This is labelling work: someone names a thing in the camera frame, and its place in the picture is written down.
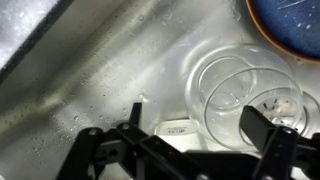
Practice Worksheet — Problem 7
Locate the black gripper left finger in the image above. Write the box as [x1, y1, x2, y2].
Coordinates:
[56, 101, 188, 180]

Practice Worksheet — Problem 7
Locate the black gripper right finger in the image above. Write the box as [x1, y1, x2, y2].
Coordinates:
[239, 105, 320, 180]

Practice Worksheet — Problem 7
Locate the clear drinking glass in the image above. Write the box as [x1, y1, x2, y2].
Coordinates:
[184, 43, 305, 153]

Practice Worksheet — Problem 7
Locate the metal sink drain strainer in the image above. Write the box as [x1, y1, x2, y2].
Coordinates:
[259, 94, 320, 138]

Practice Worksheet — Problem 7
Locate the stainless steel sink basin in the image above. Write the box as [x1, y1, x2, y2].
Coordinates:
[0, 0, 320, 180]

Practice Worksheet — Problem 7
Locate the white ceramic mug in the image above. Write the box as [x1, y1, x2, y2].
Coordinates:
[153, 119, 214, 151]

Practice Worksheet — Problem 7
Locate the small yellow food scrap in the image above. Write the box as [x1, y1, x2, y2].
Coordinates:
[138, 93, 150, 103]

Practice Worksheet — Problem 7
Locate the blue plate with brown rim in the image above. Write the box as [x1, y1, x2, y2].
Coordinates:
[245, 0, 320, 65]

